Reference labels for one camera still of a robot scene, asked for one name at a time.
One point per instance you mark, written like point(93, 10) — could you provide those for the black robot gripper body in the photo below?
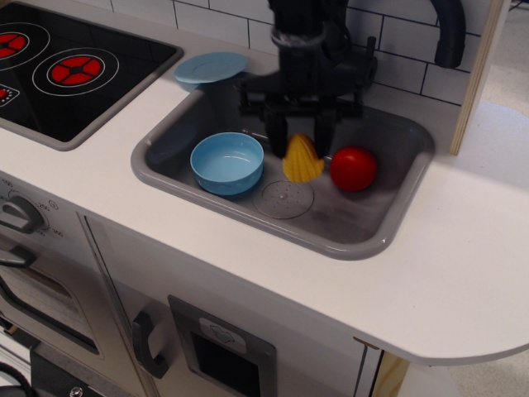
point(319, 72)

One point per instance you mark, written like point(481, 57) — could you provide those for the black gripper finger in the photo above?
point(276, 128)
point(324, 129)

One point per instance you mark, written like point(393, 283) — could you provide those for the yellow toy corn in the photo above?
point(301, 163)

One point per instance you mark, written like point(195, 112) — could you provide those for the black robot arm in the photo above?
point(307, 16)

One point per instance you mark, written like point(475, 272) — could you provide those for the light blue bowl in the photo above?
point(227, 163)

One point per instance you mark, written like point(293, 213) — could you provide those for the grey plastic sink basin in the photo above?
point(317, 215)

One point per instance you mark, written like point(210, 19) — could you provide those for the red toy tomato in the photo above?
point(353, 168)

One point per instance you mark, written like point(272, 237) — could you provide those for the light blue plate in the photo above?
point(209, 68)

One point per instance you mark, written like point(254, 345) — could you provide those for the dark grey faucet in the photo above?
point(452, 24)

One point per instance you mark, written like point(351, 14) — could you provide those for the light wooden side panel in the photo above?
point(496, 16)

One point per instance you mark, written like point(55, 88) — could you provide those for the black toy stove top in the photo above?
point(63, 78)

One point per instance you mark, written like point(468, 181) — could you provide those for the grey dispenser panel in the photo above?
point(229, 357)

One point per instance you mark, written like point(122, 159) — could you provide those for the grey oven knob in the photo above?
point(20, 215)

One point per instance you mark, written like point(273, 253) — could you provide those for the oven door window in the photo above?
point(30, 298)

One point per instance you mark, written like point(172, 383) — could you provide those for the dark grey cabinet handle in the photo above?
point(141, 328)

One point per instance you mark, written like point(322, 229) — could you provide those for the grey oven door handle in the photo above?
point(17, 257)

